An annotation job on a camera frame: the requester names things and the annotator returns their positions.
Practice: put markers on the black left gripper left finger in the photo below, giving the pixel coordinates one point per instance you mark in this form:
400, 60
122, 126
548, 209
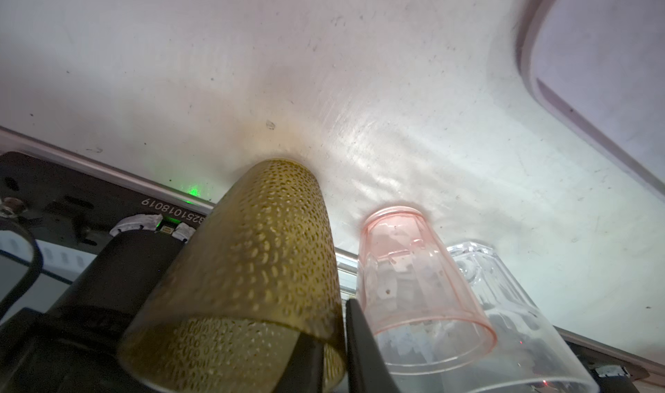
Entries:
305, 370

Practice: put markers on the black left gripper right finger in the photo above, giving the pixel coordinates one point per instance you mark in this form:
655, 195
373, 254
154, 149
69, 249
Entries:
367, 372

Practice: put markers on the pink clear glass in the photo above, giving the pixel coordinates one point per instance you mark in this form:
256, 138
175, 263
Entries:
419, 306

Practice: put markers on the large olive green glass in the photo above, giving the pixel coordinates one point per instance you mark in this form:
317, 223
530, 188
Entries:
257, 274

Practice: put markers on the lilac plastic tray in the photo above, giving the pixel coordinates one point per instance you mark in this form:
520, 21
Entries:
598, 67

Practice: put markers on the clear ribbed glass front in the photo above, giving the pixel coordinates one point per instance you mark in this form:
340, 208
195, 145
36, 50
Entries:
530, 355

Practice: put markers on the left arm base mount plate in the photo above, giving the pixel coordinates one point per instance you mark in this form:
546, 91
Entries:
68, 208

